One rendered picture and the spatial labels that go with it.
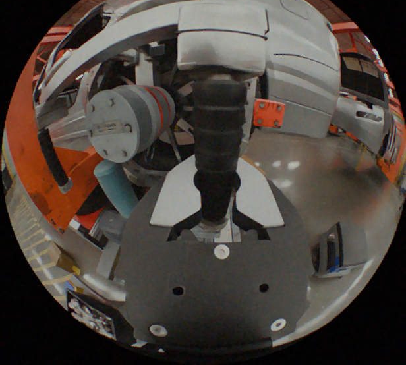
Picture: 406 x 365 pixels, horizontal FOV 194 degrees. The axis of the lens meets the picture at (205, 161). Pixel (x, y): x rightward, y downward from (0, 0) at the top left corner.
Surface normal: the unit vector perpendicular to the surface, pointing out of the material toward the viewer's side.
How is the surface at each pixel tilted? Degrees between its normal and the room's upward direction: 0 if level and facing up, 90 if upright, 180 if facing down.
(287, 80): 90
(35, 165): 90
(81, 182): 90
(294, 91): 90
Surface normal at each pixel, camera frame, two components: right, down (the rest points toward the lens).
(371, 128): -0.79, 0.32
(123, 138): -0.04, 0.53
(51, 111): 1.00, 0.03
